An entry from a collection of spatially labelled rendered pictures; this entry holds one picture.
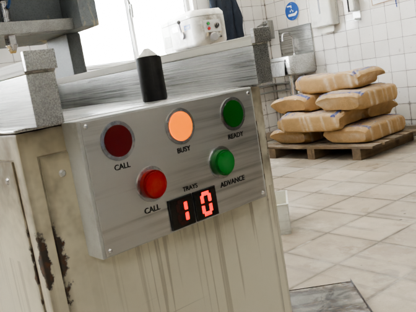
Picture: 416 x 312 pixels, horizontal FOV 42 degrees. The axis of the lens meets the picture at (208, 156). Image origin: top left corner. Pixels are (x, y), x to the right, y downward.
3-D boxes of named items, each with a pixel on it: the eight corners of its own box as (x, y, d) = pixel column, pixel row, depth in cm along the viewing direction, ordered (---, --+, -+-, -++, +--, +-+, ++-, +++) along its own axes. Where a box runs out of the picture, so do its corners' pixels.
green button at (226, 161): (209, 177, 63) (205, 152, 63) (228, 171, 65) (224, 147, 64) (218, 178, 62) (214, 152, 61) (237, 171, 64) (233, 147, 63)
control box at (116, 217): (86, 255, 56) (60, 122, 54) (249, 194, 71) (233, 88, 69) (104, 261, 53) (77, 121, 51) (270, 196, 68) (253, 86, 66)
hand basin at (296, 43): (349, 99, 546) (335, -13, 530) (324, 105, 523) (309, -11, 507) (278, 104, 624) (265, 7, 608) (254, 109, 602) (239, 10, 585)
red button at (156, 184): (138, 200, 57) (133, 173, 56) (161, 193, 59) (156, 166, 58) (147, 202, 55) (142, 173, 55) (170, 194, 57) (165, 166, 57)
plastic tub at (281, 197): (252, 222, 308) (247, 194, 305) (291, 217, 305) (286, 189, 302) (249, 239, 278) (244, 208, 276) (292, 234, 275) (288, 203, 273)
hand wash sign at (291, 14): (301, 18, 572) (298, -1, 569) (299, 19, 571) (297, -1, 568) (286, 22, 588) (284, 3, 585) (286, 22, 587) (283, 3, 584)
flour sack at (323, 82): (291, 96, 492) (288, 78, 489) (317, 90, 520) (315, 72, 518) (363, 89, 440) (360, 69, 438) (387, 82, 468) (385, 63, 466)
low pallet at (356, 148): (261, 158, 512) (259, 146, 510) (314, 141, 562) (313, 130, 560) (372, 160, 420) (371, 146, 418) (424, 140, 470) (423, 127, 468)
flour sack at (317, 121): (273, 134, 488) (271, 115, 485) (302, 125, 515) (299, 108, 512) (342, 132, 434) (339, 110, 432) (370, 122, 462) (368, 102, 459)
